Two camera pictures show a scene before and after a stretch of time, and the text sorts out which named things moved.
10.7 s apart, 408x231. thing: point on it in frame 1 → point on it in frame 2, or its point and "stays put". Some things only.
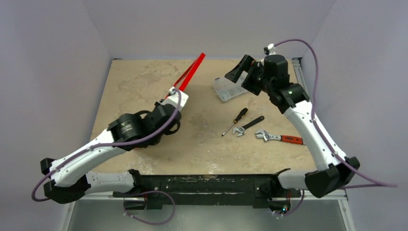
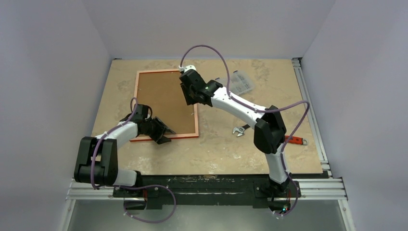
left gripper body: x=157 y=105 → x=149 y=130
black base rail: x=155 y=189 stays put
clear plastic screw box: x=227 y=90 stays put
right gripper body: x=248 y=74 → x=187 y=88
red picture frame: x=188 y=75 → x=161 y=90
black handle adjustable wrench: x=241 y=129 stays put
